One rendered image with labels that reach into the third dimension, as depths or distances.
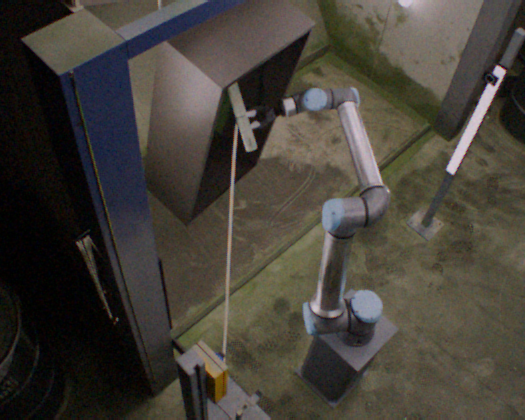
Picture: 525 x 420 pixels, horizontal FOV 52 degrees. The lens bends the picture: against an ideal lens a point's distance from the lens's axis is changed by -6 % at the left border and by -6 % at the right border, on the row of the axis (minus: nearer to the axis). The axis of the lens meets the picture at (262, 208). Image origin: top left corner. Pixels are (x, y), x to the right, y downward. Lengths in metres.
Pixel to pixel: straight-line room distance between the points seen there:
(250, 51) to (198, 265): 1.62
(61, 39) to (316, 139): 3.05
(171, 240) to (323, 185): 1.11
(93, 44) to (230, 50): 1.04
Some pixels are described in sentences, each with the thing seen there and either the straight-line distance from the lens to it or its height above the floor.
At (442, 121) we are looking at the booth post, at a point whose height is 0.15.
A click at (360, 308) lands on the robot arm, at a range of 2.49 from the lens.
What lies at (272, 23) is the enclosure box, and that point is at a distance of 2.46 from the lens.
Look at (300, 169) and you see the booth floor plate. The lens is 4.00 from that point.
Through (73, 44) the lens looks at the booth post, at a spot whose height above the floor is 2.29.
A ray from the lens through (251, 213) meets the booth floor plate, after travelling 3.73.
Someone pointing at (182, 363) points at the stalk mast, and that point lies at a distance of 1.55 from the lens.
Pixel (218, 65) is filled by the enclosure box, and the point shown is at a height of 1.65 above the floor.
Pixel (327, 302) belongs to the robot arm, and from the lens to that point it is 2.38.
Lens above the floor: 3.09
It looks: 54 degrees down
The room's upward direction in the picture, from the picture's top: 7 degrees clockwise
